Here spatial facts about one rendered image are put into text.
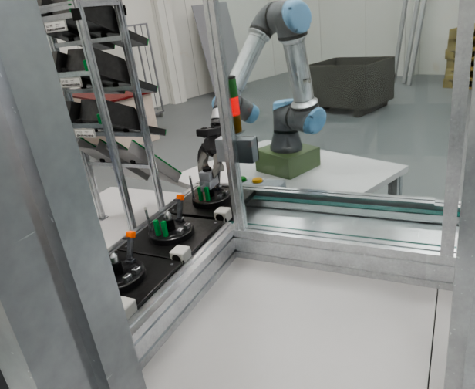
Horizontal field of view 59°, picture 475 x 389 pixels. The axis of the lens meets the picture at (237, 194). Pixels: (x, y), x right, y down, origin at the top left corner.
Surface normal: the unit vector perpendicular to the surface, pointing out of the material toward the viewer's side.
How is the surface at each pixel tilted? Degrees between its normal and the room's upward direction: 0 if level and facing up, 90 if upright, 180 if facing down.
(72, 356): 90
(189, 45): 90
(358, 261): 90
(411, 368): 0
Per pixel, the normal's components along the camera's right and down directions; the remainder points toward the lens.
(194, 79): 0.65, 0.22
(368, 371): -0.12, -0.91
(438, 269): -0.44, 0.40
